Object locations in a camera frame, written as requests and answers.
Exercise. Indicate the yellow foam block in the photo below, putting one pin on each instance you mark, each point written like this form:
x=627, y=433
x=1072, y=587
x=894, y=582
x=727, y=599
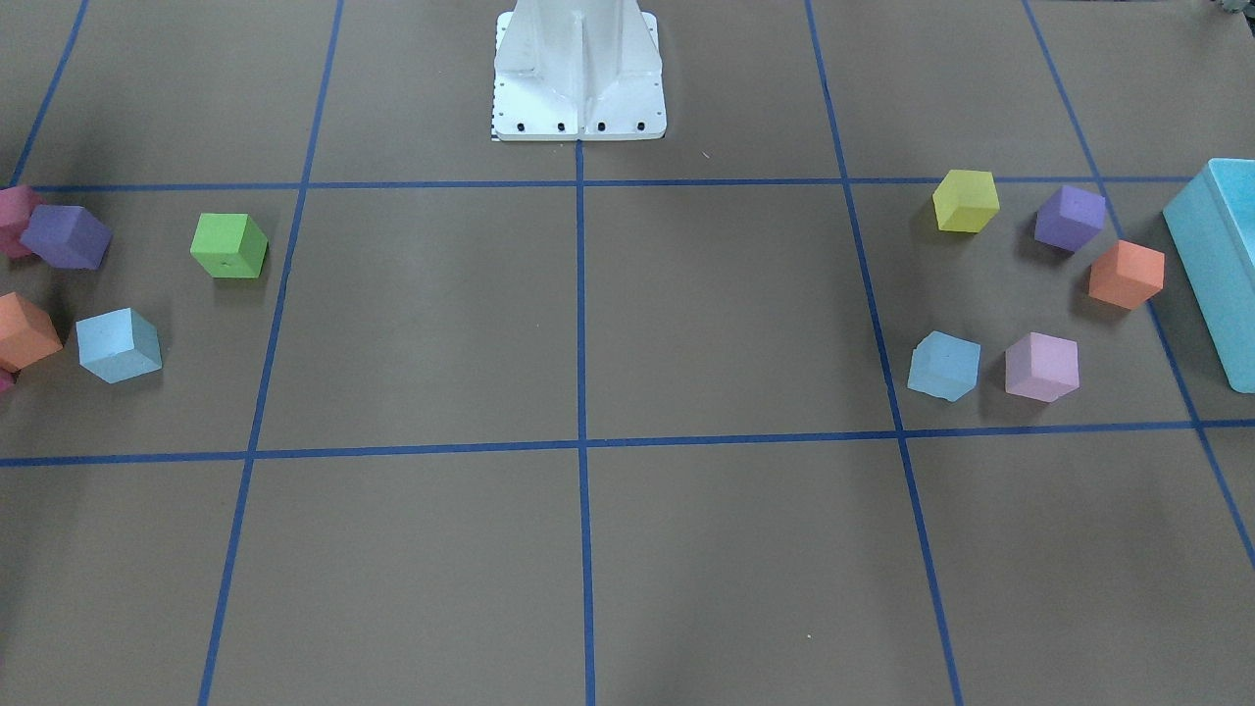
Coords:
x=965, y=201

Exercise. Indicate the orange foam block far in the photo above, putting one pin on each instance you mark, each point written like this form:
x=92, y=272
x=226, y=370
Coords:
x=1127, y=275

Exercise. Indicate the purple foam block far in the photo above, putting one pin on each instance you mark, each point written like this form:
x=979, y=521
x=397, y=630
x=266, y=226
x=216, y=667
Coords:
x=1070, y=219

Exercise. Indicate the pink foam block far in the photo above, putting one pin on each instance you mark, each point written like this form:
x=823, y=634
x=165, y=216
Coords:
x=1041, y=367

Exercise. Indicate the magenta foam block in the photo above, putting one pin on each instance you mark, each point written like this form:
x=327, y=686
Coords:
x=17, y=206

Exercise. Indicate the orange foam block near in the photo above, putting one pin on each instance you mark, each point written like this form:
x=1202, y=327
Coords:
x=27, y=334

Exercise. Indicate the orange foam block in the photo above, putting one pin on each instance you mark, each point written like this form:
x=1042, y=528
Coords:
x=27, y=334
x=1127, y=275

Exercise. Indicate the light blue plastic bin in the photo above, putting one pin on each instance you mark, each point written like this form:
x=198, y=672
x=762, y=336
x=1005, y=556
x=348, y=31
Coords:
x=1211, y=221

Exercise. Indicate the green foam block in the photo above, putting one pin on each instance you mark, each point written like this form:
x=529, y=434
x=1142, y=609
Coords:
x=229, y=245

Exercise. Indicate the purple foam block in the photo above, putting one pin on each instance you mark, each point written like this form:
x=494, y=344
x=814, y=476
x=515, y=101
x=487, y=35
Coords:
x=1070, y=219
x=67, y=237

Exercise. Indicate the light blue foam block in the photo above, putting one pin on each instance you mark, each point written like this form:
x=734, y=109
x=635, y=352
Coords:
x=944, y=366
x=118, y=345

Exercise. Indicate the purple foam block near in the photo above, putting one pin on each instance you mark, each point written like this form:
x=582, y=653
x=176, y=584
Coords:
x=67, y=237

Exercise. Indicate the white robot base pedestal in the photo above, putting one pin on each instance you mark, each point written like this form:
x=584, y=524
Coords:
x=578, y=70

